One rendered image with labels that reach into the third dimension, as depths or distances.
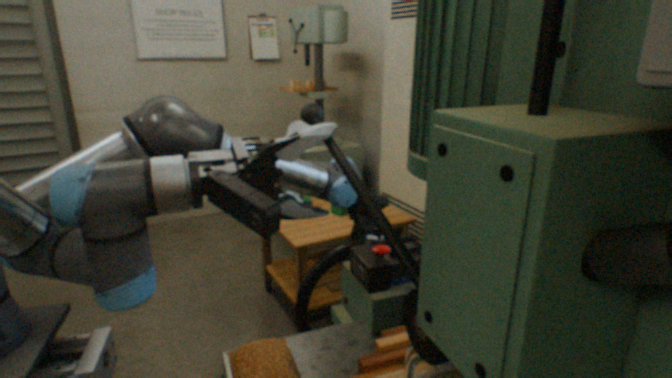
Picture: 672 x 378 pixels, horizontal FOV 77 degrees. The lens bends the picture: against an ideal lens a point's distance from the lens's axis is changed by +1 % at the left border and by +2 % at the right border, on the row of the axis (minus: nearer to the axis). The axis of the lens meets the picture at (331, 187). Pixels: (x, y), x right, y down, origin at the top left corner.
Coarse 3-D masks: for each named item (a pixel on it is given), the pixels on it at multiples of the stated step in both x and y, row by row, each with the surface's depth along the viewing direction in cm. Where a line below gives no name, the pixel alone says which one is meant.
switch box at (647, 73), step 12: (660, 0) 15; (660, 12) 15; (648, 24) 15; (660, 24) 15; (648, 36) 15; (660, 36) 15; (648, 48) 15; (660, 48) 15; (648, 60) 15; (660, 60) 15; (648, 72) 15; (660, 72) 15; (648, 84) 15; (660, 84) 15
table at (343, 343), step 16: (336, 320) 77; (352, 320) 76; (288, 336) 67; (304, 336) 67; (320, 336) 67; (336, 336) 67; (352, 336) 67; (368, 336) 67; (224, 352) 63; (304, 352) 63; (320, 352) 63; (336, 352) 63; (352, 352) 63; (368, 352) 63; (224, 368) 61; (304, 368) 60; (320, 368) 60; (336, 368) 60; (352, 368) 60
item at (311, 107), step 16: (304, 112) 62; (320, 112) 62; (336, 144) 55; (336, 160) 53; (352, 176) 50; (368, 192) 47; (368, 208) 46; (384, 224) 43; (400, 240) 41; (400, 256) 40; (416, 272) 38; (416, 288) 38; (416, 304) 34; (416, 320) 34; (416, 336) 35; (416, 352) 35; (432, 352) 33
